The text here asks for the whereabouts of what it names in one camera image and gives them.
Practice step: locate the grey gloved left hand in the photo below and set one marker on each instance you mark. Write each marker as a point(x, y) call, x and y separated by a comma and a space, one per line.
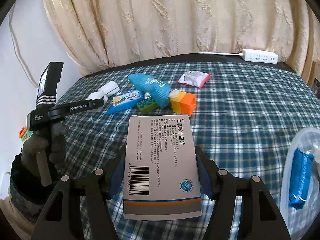
point(37, 144)

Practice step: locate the blue snack bar wrapper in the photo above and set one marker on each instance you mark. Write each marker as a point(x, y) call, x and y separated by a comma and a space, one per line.
point(300, 179)

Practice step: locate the orange yellow toy brick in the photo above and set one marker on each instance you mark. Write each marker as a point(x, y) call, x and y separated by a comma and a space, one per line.
point(184, 103)

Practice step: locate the red white snack packet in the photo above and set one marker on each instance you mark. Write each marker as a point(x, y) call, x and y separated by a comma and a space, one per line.
point(194, 78)

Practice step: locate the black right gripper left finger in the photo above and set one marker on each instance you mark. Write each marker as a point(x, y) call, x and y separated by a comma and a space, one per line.
point(75, 201)

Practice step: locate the green blue toy brick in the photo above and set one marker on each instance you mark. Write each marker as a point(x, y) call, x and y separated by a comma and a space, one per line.
point(147, 105)

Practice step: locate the white medicine box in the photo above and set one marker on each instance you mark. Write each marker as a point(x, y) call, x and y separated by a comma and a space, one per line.
point(161, 179)

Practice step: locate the beige patterned curtain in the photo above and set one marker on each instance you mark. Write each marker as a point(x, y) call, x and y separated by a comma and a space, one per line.
point(101, 34)

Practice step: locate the light blue cloth pouch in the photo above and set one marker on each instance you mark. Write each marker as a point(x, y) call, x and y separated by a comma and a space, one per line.
point(158, 89)

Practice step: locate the clear plastic round tray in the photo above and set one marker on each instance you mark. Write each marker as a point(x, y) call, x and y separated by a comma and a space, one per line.
point(302, 223)

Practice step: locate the white power strip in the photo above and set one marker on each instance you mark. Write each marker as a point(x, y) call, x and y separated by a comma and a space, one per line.
point(261, 56)

